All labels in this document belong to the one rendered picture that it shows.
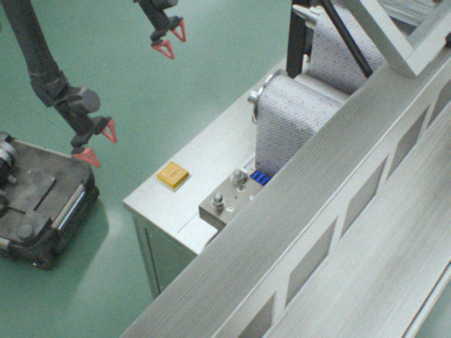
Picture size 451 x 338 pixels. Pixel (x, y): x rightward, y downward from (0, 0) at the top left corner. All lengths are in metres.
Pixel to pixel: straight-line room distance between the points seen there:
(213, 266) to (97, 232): 2.10
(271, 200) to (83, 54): 3.06
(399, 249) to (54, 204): 1.88
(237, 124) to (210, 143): 0.12
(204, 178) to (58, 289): 1.14
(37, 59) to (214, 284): 0.93
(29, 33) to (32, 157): 1.46
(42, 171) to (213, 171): 1.19
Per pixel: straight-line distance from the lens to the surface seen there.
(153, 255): 1.83
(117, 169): 2.96
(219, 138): 1.82
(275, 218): 0.70
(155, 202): 1.67
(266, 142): 1.46
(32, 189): 2.65
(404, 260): 0.96
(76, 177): 2.66
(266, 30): 3.78
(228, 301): 0.64
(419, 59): 0.93
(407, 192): 1.04
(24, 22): 1.39
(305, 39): 1.68
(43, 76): 1.47
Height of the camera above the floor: 2.23
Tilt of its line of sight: 50 degrees down
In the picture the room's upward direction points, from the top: 1 degrees counter-clockwise
